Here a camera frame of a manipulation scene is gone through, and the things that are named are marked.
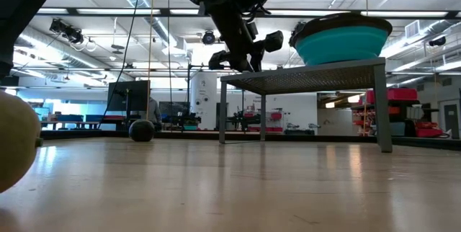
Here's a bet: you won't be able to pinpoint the black ceiling camera cluster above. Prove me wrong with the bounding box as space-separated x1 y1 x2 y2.
48 17 85 45

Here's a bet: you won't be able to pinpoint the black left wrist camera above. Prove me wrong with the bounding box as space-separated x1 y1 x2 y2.
246 21 259 41

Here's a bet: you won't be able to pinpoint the grey perforated metal stand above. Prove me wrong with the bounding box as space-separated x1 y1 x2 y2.
218 56 394 153

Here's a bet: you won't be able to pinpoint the black table frame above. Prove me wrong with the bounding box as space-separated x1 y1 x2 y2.
38 129 461 151

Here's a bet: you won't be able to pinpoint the thin black hanging cord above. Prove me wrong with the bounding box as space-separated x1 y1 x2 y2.
166 0 174 133

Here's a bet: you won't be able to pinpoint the white round column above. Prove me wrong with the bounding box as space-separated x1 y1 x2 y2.
189 71 220 131

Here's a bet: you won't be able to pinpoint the background storage rack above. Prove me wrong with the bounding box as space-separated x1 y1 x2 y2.
351 87 451 139

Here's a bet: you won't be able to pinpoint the round black ceiling device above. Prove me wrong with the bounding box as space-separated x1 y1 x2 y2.
201 30 217 46

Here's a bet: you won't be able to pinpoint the black monitor on stand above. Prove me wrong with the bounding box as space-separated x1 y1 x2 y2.
107 79 151 112

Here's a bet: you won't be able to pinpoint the blue collapsible bowl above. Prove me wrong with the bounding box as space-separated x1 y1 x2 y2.
288 11 394 67

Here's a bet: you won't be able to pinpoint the red storage bin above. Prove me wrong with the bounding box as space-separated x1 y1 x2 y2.
365 87 419 105

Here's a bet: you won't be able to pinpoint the black hanging cable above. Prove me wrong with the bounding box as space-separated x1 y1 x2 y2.
97 0 145 129

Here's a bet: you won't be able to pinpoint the black overhead beam with lights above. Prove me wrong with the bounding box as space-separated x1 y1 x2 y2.
34 6 461 19

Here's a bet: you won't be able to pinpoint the green brown kiwi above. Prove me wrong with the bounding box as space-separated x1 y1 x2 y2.
0 90 44 195

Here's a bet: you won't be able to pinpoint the person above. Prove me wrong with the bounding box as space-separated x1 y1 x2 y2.
148 97 163 125

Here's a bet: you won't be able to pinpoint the dark avocado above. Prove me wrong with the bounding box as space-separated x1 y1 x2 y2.
127 118 156 143

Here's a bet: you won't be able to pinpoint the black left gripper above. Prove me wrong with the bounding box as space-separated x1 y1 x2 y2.
207 1 285 73

